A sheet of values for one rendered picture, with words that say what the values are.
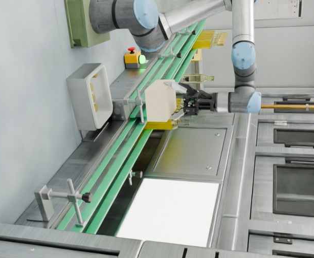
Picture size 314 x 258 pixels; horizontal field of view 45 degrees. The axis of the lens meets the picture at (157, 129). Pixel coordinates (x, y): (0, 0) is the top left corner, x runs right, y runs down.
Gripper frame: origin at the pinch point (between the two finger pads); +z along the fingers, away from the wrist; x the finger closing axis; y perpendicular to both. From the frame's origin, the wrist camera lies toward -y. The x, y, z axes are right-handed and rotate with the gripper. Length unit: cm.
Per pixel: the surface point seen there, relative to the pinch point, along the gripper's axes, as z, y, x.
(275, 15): -40, -618, 27
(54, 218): 23, 50, 23
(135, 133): 15.8, -5.4, 16.4
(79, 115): 33.4, 8.0, 4.2
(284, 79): -61, -637, 150
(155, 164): 9.5, -10.4, 33.1
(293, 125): -50, -58, 30
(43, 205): 24, 53, 17
